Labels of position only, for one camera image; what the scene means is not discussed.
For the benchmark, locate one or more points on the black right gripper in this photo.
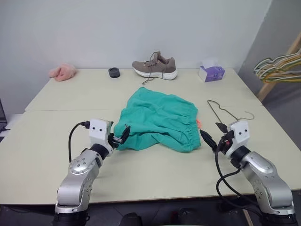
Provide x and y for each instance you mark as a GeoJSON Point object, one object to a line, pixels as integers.
{"type": "Point", "coordinates": [225, 144]}

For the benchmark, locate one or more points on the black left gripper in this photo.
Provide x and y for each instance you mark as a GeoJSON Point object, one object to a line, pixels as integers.
{"type": "Point", "coordinates": [112, 140]}

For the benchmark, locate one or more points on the green shorts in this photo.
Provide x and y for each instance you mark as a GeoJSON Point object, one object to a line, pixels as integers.
{"type": "Point", "coordinates": [160, 120]}

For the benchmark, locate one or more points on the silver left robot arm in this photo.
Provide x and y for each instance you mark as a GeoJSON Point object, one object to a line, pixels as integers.
{"type": "Point", "coordinates": [75, 181]}

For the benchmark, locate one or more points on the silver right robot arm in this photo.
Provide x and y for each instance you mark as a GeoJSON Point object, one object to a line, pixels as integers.
{"type": "Point", "coordinates": [265, 179]}

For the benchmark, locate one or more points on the purple and white tissue box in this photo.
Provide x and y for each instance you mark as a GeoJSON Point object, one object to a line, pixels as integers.
{"type": "Point", "coordinates": [211, 71]}

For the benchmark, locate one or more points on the brown sneaker with white sole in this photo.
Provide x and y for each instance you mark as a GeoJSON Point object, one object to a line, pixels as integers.
{"type": "Point", "coordinates": [155, 67]}

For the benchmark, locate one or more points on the light wooden clothes rack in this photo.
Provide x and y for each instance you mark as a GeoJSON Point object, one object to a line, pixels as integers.
{"type": "Point", "coordinates": [270, 82]}

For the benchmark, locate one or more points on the dark rounded shape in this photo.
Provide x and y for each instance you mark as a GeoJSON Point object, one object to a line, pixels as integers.
{"type": "Point", "coordinates": [131, 220]}

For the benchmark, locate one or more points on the pink fluffy slipper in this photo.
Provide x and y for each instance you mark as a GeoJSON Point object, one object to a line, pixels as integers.
{"type": "Point", "coordinates": [62, 73]}

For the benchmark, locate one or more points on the light wooden slat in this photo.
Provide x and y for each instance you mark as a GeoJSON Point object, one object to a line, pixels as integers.
{"type": "Point", "coordinates": [247, 217]}

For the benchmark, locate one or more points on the dark flat device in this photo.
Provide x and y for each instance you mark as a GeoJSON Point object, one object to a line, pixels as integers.
{"type": "Point", "coordinates": [2, 115]}

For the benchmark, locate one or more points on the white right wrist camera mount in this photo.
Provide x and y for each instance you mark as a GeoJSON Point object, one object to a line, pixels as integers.
{"type": "Point", "coordinates": [241, 134]}

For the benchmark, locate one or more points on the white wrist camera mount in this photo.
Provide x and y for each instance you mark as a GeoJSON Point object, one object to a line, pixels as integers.
{"type": "Point", "coordinates": [98, 133]}
{"type": "Point", "coordinates": [241, 134]}

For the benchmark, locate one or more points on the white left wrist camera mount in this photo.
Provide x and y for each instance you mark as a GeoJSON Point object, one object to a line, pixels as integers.
{"type": "Point", "coordinates": [98, 133]}

